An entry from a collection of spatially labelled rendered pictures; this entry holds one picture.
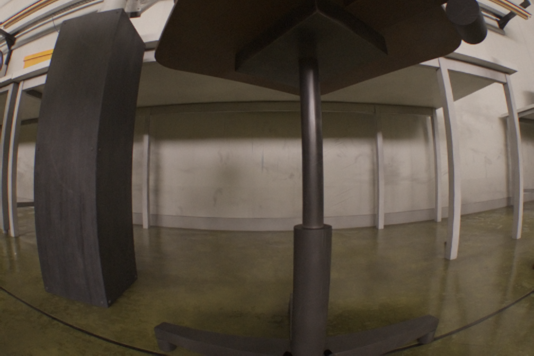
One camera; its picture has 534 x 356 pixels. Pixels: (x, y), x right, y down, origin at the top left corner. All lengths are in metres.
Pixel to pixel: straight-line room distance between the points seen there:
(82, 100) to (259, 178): 1.31
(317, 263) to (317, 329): 0.10
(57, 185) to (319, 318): 0.68
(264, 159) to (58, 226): 1.37
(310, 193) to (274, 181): 1.43
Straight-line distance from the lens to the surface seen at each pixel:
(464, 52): 1.28
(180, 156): 1.86
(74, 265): 0.76
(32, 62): 1.69
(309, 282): 0.33
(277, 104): 1.68
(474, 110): 2.65
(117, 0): 1.00
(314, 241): 0.31
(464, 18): 0.29
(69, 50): 0.85
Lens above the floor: 0.36
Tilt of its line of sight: 6 degrees up
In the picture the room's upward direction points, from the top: straight up
